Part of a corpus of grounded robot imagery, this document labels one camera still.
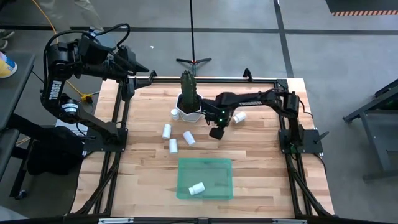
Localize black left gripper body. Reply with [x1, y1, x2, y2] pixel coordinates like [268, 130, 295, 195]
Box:
[108, 45, 137, 81]

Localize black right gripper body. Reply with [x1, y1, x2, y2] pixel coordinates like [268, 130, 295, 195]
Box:
[208, 125, 226, 141]

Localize green translucent plastic basket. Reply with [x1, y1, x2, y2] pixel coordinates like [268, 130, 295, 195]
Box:
[176, 157, 234, 201]

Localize white hexagonal plant pot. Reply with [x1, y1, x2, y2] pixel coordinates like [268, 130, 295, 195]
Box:
[175, 93, 203, 123]

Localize green cactus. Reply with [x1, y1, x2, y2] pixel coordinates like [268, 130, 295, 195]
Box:
[180, 70, 200, 113]

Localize person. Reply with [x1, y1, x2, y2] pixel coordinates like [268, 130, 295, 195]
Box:
[37, 0, 105, 32]

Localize black tripod stand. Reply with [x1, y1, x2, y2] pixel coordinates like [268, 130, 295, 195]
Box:
[175, 0, 213, 75]

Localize black clamp lever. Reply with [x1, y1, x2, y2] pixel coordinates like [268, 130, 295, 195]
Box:
[313, 131, 330, 144]

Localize black fabric bag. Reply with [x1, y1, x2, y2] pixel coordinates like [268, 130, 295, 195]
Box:
[26, 126, 85, 177]

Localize dark grey desk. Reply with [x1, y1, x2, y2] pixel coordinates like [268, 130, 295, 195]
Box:
[0, 53, 37, 183]

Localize yellow blue white container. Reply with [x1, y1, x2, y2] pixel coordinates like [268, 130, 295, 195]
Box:
[0, 51, 18, 78]

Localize dark grey metal stand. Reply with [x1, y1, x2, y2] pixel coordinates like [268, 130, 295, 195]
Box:
[343, 79, 398, 182]

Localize black mat with orange stripes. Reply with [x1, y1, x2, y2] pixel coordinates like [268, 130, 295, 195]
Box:
[325, 0, 398, 17]

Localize black aluminium frame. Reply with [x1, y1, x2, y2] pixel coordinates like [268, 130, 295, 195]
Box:
[70, 67, 336, 224]

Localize yellow power cable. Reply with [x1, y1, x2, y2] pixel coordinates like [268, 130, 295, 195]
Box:
[30, 0, 93, 103]

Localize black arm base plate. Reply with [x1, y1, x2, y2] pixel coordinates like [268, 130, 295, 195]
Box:
[279, 129, 324, 155]
[83, 127, 129, 153]

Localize silver metal bracket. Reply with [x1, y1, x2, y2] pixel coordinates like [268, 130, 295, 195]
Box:
[98, 217, 134, 224]
[272, 218, 308, 224]

